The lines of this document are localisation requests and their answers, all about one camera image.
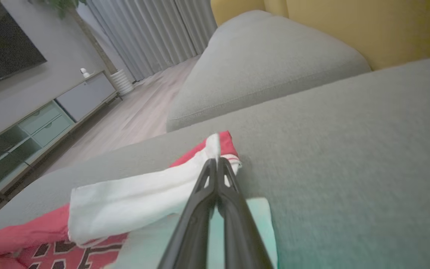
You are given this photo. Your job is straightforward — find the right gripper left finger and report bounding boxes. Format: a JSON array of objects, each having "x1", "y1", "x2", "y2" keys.
[{"x1": 157, "y1": 158, "x2": 218, "y2": 269}]

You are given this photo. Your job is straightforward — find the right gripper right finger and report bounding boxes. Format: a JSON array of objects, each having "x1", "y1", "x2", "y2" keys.
[{"x1": 216, "y1": 157, "x2": 275, "y2": 269}]

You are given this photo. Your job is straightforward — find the red Bulls jersey white sleeves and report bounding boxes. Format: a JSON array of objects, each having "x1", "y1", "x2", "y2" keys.
[{"x1": 0, "y1": 130, "x2": 243, "y2": 269}]

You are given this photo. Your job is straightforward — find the grey fabric sofa seat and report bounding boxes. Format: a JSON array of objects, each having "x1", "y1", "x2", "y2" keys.
[{"x1": 0, "y1": 55, "x2": 430, "y2": 269}]

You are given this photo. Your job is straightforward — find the white ribbed plant pot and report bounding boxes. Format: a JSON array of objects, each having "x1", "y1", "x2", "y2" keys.
[{"x1": 109, "y1": 68, "x2": 135, "y2": 96}]

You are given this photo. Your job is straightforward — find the grey fabric sofa cushion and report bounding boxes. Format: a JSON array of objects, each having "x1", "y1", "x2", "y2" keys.
[{"x1": 166, "y1": 10, "x2": 372, "y2": 132}]

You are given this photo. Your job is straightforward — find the grey television cabinet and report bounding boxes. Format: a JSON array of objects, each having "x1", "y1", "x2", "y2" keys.
[{"x1": 0, "y1": 70, "x2": 123, "y2": 225}]

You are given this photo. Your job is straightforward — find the grey pleated curtain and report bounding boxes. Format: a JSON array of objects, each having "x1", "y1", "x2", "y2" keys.
[{"x1": 86, "y1": 0, "x2": 219, "y2": 81}]

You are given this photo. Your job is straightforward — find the yellow upholstered back panel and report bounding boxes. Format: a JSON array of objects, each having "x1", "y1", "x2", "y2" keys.
[{"x1": 211, "y1": 0, "x2": 430, "y2": 71}]

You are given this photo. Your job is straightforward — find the green indoor tree plant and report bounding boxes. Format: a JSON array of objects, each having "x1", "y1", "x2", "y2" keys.
[{"x1": 28, "y1": 0, "x2": 119, "y2": 75}]

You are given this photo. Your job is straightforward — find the black flat screen television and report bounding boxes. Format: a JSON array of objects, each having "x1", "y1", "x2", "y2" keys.
[{"x1": 0, "y1": 0, "x2": 48, "y2": 91}]

